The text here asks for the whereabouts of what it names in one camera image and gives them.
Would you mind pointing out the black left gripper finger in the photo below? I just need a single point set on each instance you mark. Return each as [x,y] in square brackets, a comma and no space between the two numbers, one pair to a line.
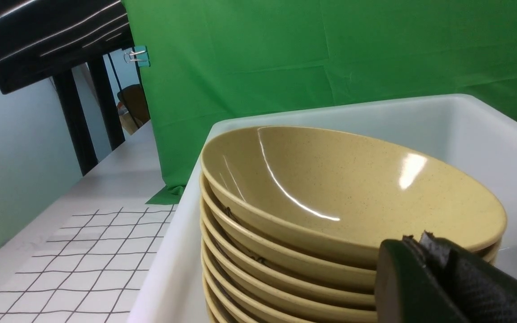
[433,280]

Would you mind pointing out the yellow noodle bowl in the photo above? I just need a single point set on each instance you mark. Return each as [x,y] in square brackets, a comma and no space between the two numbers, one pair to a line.
[338,195]

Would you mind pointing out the large white plastic tub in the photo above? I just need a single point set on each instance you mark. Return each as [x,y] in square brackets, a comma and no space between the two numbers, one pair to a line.
[458,129]

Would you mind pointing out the lower stacked yellow bowls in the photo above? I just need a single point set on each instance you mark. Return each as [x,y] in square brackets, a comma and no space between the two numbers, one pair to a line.
[265,281]

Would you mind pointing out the green backdrop cloth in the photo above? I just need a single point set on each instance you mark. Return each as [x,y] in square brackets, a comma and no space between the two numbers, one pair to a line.
[212,60]

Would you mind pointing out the teal binder clip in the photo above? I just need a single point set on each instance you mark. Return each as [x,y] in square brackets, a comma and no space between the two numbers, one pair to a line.
[137,55]

